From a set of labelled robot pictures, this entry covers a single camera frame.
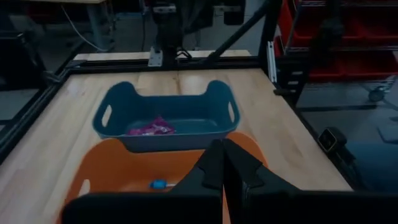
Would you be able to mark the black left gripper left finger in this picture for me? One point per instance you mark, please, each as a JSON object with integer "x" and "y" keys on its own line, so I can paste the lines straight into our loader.
{"x": 140, "y": 208}

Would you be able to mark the teal plastic bin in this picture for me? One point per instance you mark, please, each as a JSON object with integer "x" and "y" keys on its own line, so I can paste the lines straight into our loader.
{"x": 161, "y": 143}

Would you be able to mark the red cart bin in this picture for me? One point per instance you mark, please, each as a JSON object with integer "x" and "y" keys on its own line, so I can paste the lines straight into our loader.
{"x": 367, "y": 31}
{"x": 357, "y": 65}

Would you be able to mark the metal wheeled cart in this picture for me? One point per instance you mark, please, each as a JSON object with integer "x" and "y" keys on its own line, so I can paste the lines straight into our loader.
{"x": 376, "y": 95}

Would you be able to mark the purple Skittles bag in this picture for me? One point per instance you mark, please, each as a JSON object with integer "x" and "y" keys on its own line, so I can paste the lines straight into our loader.
{"x": 154, "y": 128}

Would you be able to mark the black frame bracket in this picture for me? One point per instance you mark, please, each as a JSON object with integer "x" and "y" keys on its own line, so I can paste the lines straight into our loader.
{"x": 331, "y": 140}

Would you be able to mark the silver mounting plate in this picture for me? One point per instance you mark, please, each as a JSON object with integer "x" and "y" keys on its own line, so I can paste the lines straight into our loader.
{"x": 155, "y": 57}

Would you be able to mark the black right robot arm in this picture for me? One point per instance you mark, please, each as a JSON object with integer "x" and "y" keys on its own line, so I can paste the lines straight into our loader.
{"x": 169, "y": 34}

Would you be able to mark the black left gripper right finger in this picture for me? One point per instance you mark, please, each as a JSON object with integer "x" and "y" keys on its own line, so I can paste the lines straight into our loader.
{"x": 311, "y": 208}

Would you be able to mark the blue lollipop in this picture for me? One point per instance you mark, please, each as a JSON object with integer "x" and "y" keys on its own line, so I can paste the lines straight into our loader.
{"x": 158, "y": 184}

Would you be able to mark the orange plastic bin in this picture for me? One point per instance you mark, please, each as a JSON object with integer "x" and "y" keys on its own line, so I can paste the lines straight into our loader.
{"x": 124, "y": 168}

